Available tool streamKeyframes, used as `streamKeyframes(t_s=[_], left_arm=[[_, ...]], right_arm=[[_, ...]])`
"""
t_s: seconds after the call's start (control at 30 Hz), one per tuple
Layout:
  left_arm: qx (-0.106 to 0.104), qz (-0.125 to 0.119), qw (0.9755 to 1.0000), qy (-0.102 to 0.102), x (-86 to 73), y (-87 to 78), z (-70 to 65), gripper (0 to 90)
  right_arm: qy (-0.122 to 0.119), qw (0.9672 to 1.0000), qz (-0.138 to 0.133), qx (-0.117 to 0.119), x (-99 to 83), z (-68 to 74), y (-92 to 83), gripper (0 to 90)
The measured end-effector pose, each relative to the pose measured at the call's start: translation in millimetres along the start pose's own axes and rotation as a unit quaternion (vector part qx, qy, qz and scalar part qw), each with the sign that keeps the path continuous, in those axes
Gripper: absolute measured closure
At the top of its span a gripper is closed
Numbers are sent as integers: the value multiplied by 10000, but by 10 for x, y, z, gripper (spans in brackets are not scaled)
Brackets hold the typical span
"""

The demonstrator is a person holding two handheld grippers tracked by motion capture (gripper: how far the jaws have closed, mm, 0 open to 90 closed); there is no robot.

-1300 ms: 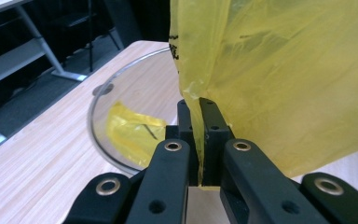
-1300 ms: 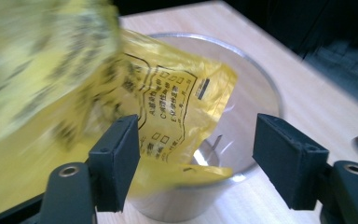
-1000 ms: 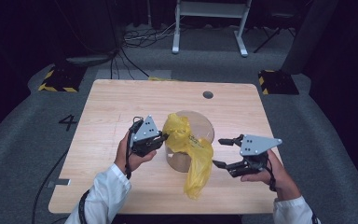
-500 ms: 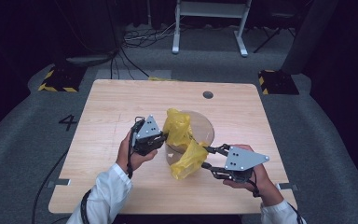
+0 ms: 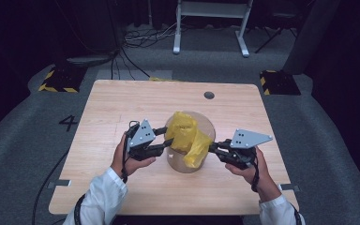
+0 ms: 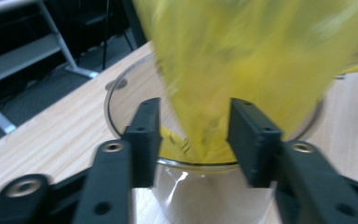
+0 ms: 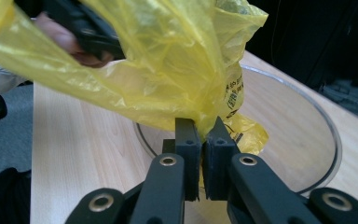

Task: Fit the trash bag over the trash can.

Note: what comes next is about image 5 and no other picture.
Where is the black yellow striped base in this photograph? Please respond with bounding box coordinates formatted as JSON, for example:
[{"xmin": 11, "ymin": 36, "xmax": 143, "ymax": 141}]
[
  {"xmin": 259, "ymin": 69, "xmax": 302, "ymax": 97},
  {"xmin": 37, "ymin": 65, "xmax": 88, "ymax": 94}
]

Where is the left hand-held gripper cable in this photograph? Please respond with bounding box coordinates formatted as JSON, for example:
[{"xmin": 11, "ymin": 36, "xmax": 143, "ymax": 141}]
[{"xmin": 73, "ymin": 119, "xmax": 141, "ymax": 225}]

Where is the black floor cable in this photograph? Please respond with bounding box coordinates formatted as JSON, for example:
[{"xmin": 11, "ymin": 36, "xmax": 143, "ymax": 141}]
[{"xmin": 31, "ymin": 148, "xmax": 71, "ymax": 225}]

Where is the person's right hand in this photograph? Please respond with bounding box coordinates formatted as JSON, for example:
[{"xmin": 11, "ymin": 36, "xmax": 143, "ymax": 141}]
[{"xmin": 224, "ymin": 146, "xmax": 272, "ymax": 190}]

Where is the hand-held gripper cable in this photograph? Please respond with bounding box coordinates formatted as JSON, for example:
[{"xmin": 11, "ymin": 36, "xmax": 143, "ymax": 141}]
[
  {"xmin": 73, "ymin": 119, "xmax": 141, "ymax": 225},
  {"xmin": 249, "ymin": 149, "xmax": 303, "ymax": 225}
]

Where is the grey round stand base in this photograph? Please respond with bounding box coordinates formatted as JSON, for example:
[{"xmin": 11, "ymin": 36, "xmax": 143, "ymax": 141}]
[{"xmin": 65, "ymin": 49, "xmax": 120, "ymax": 68}]

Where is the tangle of floor cables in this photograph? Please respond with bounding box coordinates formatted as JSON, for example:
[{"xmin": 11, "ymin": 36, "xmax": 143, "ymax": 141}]
[{"xmin": 123, "ymin": 21, "xmax": 187, "ymax": 50}]

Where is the yellow plastic bag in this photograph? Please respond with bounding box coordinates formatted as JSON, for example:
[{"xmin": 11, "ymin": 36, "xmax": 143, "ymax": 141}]
[{"xmin": 164, "ymin": 111, "xmax": 215, "ymax": 170}]

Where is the clear plastic bin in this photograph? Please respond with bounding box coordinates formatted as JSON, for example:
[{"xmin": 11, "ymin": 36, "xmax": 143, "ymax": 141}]
[{"xmin": 164, "ymin": 110, "xmax": 217, "ymax": 174}]

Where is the person's left hand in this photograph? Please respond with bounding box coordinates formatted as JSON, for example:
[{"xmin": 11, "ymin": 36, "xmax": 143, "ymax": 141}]
[{"xmin": 110, "ymin": 132, "xmax": 158, "ymax": 180}]

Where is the black stand cable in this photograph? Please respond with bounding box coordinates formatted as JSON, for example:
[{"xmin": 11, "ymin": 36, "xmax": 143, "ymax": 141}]
[{"xmin": 110, "ymin": 46, "xmax": 152, "ymax": 81}]

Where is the black tripod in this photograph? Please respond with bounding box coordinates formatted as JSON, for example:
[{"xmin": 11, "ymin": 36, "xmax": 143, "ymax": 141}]
[{"xmin": 254, "ymin": 12, "xmax": 298, "ymax": 54}]

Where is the person's dark lap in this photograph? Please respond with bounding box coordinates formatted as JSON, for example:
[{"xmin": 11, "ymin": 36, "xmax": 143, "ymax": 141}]
[{"xmin": 112, "ymin": 215, "xmax": 246, "ymax": 225}]

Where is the white desk frame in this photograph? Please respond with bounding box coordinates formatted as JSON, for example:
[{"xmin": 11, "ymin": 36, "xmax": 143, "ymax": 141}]
[{"xmin": 172, "ymin": 0, "xmax": 254, "ymax": 59}]

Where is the grey column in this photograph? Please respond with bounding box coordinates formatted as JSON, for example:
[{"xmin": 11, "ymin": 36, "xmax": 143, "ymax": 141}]
[{"xmin": 281, "ymin": 0, "xmax": 342, "ymax": 76}]

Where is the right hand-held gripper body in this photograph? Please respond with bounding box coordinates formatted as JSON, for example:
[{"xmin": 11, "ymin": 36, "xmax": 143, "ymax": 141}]
[{"xmin": 217, "ymin": 128, "xmax": 274, "ymax": 171}]

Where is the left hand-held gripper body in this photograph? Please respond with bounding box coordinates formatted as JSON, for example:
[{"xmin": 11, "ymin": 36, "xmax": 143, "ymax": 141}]
[{"xmin": 125, "ymin": 118, "xmax": 165, "ymax": 162}]

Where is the grey table bracket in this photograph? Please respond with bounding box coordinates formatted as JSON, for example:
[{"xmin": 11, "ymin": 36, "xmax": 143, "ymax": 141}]
[
  {"xmin": 47, "ymin": 179, "xmax": 73, "ymax": 190},
  {"xmin": 277, "ymin": 183, "xmax": 301, "ymax": 192}
]

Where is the right hand-held gripper cable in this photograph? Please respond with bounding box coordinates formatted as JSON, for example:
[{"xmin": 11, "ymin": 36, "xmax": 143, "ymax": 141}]
[{"xmin": 249, "ymin": 149, "xmax": 303, "ymax": 225}]

